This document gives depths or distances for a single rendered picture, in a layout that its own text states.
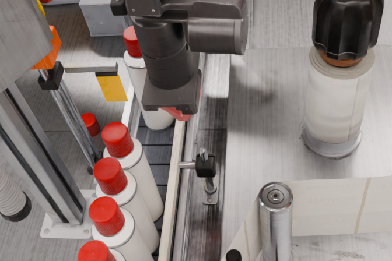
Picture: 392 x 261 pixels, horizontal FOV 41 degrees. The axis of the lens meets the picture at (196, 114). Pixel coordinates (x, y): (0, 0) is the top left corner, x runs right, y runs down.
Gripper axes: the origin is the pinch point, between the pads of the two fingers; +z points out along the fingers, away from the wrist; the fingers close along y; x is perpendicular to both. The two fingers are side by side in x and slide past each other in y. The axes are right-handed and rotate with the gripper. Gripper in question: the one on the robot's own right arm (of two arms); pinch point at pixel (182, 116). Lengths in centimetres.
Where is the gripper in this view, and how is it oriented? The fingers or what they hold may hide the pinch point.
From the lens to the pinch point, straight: 72.9
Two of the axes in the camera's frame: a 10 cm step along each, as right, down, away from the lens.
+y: 0.8, -8.0, 6.0
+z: 1.3, 6.0, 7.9
